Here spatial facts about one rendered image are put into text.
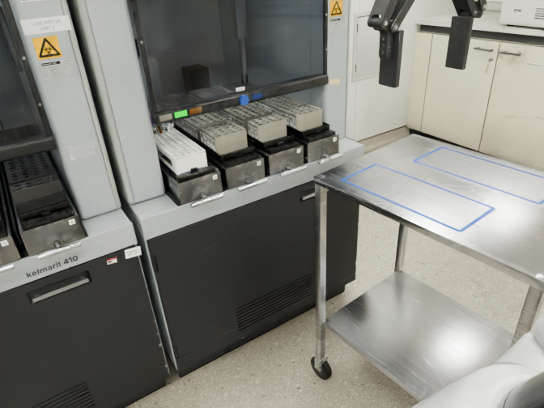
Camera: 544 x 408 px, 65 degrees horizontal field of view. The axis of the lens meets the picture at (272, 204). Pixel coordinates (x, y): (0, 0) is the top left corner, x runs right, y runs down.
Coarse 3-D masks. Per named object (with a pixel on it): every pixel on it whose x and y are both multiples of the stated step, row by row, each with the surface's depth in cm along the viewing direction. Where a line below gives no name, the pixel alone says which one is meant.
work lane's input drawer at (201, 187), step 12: (168, 168) 127; (192, 168) 124; (204, 168) 126; (168, 180) 126; (180, 180) 121; (192, 180) 122; (204, 180) 124; (216, 180) 127; (180, 192) 122; (192, 192) 124; (204, 192) 126; (216, 192) 128; (192, 204) 121
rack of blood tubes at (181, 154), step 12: (168, 132) 141; (180, 132) 140; (156, 144) 132; (168, 144) 131; (180, 144) 131; (192, 144) 131; (168, 156) 125; (180, 156) 122; (192, 156) 123; (204, 156) 126; (180, 168) 123
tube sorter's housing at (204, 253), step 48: (96, 0) 100; (96, 48) 104; (336, 48) 143; (96, 96) 115; (144, 96) 115; (336, 96) 151; (144, 144) 120; (144, 192) 125; (240, 192) 134; (288, 192) 145; (144, 240) 123; (192, 240) 131; (240, 240) 142; (288, 240) 154; (336, 240) 169; (192, 288) 138; (240, 288) 150; (288, 288) 164; (336, 288) 182; (192, 336) 147; (240, 336) 160
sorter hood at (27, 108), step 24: (0, 0) 89; (0, 24) 91; (0, 48) 92; (0, 72) 94; (24, 72) 96; (0, 96) 96; (24, 96) 98; (0, 120) 98; (24, 120) 100; (0, 144) 99; (24, 144) 101; (48, 144) 104
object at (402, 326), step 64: (320, 192) 117; (384, 192) 107; (448, 192) 105; (512, 192) 103; (320, 256) 128; (512, 256) 82; (320, 320) 141; (384, 320) 142; (448, 320) 140; (448, 384) 120
